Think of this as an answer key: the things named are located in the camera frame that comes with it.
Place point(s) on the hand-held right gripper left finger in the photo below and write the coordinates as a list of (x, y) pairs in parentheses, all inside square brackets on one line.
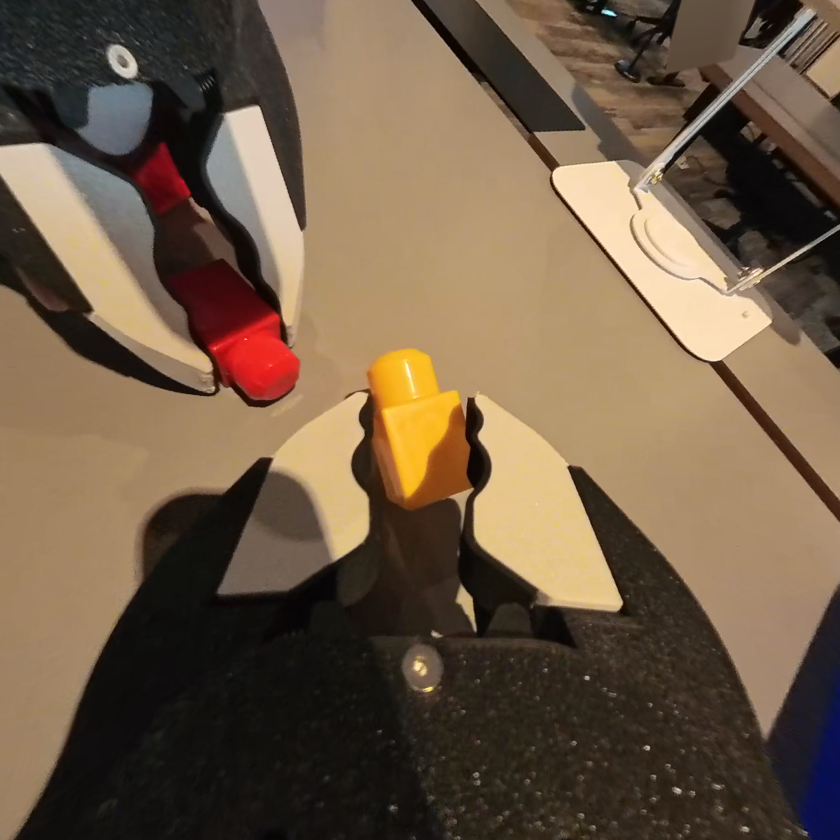
[(308, 499)]

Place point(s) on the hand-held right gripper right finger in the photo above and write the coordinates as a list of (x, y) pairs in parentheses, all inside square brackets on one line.
[(531, 518)]

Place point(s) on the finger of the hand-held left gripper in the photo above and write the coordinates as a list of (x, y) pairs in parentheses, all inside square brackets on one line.
[(262, 197), (79, 223)]

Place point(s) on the red mega block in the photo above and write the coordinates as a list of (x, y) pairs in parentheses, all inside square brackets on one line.
[(229, 315), (159, 177)]

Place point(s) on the yellow mega block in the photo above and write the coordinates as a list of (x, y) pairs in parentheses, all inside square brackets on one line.
[(420, 446)]

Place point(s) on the dark grey flat panel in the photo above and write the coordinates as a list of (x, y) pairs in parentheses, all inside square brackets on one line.
[(518, 72)]

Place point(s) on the black chair base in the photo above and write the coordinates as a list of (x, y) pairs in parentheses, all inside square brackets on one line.
[(646, 69)]

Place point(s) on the white box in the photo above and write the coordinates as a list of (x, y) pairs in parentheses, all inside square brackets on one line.
[(709, 33)]

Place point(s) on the brown wooden table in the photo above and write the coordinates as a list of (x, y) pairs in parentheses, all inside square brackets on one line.
[(787, 111)]

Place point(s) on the white flat base plate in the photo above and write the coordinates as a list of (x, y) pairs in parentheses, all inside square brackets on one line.
[(604, 216)]

